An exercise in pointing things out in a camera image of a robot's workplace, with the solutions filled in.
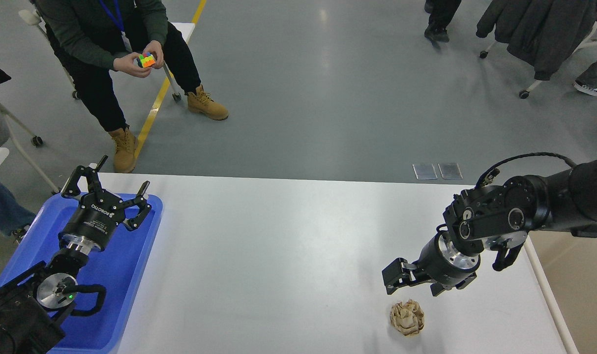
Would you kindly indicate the blue plastic tray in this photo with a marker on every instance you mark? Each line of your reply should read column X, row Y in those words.
column 119, row 269

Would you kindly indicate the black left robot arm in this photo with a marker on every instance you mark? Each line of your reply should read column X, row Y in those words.
column 34, row 304

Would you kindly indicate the seated person green sweater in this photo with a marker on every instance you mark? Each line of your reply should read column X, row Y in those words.
column 92, row 38

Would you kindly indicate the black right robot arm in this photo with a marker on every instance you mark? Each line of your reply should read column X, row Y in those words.
column 498, row 218

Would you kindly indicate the brown paper ball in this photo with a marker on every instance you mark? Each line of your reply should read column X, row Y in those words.
column 407, row 317

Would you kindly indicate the white rolling chair left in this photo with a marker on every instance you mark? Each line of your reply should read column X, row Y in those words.
column 7, row 133

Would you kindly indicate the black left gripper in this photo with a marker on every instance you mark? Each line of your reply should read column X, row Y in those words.
column 99, row 212

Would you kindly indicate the person in jeans left edge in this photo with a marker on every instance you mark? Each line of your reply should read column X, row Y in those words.
column 15, row 220

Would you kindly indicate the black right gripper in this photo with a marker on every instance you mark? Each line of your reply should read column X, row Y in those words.
column 439, row 263

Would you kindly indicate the beige plastic bin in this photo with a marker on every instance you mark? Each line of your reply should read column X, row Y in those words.
column 570, row 266

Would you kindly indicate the metal floor plate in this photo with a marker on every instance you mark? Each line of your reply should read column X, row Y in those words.
column 450, row 171
column 425, row 171

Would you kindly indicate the dark jacket on chair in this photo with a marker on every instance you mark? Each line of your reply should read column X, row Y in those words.
column 542, row 33

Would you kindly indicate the right metal floor plate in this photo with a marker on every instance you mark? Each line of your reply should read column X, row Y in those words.
column 450, row 171

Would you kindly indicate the walking person black trousers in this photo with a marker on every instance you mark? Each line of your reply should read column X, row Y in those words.
column 441, row 13

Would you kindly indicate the colourful puzzle cube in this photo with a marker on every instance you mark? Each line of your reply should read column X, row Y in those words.
column 145, row 59

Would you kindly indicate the left metal floor plate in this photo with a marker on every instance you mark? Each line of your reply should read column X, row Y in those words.
column 425, row 171

